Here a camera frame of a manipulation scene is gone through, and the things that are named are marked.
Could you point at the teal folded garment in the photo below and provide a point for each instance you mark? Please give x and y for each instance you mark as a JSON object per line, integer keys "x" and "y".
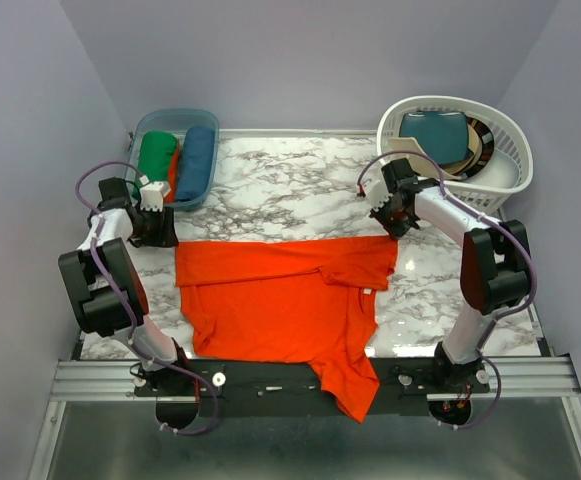
{"x": 441, "y": 135}

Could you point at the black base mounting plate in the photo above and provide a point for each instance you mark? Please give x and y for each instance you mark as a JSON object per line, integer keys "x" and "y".
{"x": 409, "y": 386}

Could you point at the rolled green t shirt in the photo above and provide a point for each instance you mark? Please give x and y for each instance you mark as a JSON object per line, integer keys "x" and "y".
{"x": 155, "y": 153}

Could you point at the rolled blue t shirt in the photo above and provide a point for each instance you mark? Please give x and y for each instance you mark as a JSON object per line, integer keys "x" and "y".
{"x": 195, "y": 163}

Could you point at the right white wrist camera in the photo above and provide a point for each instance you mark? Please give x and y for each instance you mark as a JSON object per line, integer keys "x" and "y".
{"x": 375, "y": 193}

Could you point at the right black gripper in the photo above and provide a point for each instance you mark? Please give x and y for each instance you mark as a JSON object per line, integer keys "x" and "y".
{"x": 395, "y": 231}

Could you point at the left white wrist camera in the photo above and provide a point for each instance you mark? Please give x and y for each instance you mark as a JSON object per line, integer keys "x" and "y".
{"x": 152, "y": 194}

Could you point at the rolled orange t shirt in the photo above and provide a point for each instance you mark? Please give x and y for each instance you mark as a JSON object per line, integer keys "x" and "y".
{"x": 172, "y": 175}

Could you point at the white laundry basket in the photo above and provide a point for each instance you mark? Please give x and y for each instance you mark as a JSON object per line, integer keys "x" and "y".
{"x": 509, "y": 171}

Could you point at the orange t shirt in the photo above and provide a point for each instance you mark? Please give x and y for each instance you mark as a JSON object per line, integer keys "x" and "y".
{"x": 172, "y": 175}
{"x": 309, "y": 301}

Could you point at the aluminium rail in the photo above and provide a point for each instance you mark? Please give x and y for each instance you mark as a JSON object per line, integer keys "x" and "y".
{"x": 521, "y": 377}

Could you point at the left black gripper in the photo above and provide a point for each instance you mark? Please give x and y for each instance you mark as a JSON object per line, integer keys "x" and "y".
{"x": 165, "y": 234}

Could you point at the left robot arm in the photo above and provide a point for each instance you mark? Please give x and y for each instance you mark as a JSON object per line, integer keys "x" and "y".
{"x": 104, "y": 287}

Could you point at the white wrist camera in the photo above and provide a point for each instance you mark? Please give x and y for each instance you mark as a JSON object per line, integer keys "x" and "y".
{"x": 375, "y": 193}
{"x": 152, "y": 194}

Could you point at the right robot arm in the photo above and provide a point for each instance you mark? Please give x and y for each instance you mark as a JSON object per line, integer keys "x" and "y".
{"x": 497, "y": 276}

